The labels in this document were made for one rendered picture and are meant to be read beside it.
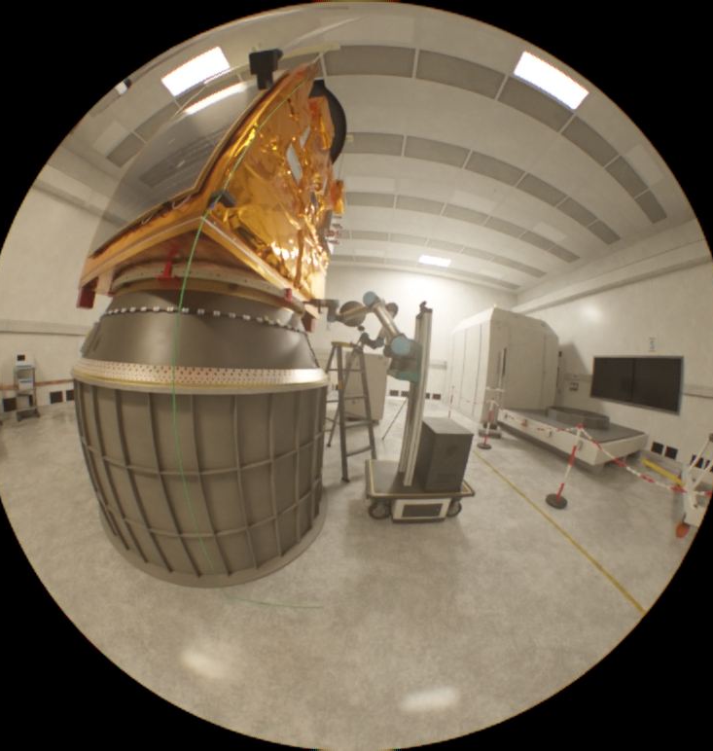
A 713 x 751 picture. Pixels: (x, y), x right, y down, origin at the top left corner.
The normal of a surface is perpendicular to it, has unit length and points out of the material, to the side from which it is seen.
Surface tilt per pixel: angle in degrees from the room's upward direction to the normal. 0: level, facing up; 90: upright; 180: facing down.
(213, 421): 90
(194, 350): 62
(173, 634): 0
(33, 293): 90
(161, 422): 90
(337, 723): 0
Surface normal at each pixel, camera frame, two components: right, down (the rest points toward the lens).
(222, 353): 0.66, -0.37
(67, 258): 0.99, 0.09
